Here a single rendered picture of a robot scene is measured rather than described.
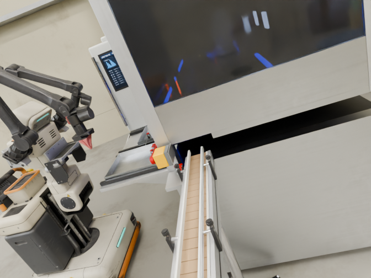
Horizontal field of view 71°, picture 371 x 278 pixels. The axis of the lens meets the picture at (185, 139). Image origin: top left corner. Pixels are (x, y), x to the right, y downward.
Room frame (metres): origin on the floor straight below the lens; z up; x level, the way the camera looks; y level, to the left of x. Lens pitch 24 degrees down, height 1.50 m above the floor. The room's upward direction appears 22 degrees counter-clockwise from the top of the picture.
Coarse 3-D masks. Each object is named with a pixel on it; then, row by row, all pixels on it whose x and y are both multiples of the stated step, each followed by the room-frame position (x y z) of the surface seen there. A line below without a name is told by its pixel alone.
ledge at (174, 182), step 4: (172, 172) 1.11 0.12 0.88; (168, 176) 1.09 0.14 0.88; (172, 176) 1.08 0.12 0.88; (176, 176) 1.06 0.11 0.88; (168, 180) 1.05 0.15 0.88; (172, 180) 1.04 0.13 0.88; (176, 180) 1.03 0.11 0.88; (180, 180) 1.01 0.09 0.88; (168, 184) 1.02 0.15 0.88; (172, 184) 1.01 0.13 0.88; (176, 184) 1.00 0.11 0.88; (180, 184) 0.98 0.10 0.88; (168, 188) 0.99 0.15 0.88; (172, 188) 0.99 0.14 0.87; (176, 188) 0.99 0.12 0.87; (180, 188) 0.98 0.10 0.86
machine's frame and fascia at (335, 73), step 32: (288, 64) 0.98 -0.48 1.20; (320, 64) 0.96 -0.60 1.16; (352, 64) 0.93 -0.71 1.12; (192, 96) 1.08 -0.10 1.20; (224, 96) 1.05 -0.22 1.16; (256, 96) 1.02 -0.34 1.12; (288, 96) 0.99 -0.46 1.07; (320, 96) 0.96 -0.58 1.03; (352, 96) 0.93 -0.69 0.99; (192, 128) 1.09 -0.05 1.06; (224, 128) 1.06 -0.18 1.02
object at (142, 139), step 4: (144, 128) 1.81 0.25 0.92; (148, 128) 1.83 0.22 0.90; (144, 132) 1.76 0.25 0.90; (140, 136) 1.67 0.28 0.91; (144, 136) 1.73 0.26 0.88; (140, 140) 1.64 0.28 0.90; (144, 140) 1.57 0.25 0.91; (148, 140) 1.57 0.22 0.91; (152, 140) 1.56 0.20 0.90; (140, 144) 1.58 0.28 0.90
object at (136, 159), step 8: (128, 152) 1.51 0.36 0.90; (136, 152) 1.50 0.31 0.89; (144, 152) 1.47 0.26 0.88; (120, 160) 1.50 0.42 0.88; (128, 160) 1.45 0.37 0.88; (136, 160) 1.40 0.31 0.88; (144, 160) 1.36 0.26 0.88; (112, 168) 1.38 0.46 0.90; (120, 168) 1.38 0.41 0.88; (128, 168) 1.34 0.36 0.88; (136, 168) 1.23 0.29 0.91; (144, 168) 1.22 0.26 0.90; (112, 176) 1.27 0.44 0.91
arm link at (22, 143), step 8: (0, 104) 1.37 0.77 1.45; (0, 112) 1.37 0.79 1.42; (8, 112) 1.38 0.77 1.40; (8, 120) 1.37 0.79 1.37; (16, 120) 1.39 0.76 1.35; (8, 128) 1.38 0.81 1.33; (16, 128) 1.37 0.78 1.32; (24, 128) 1.40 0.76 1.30; (16, 136) 1.35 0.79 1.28; (24, 136) 1.37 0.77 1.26; (16, 144) 1.36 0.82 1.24; (24, 144) 1.35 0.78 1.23
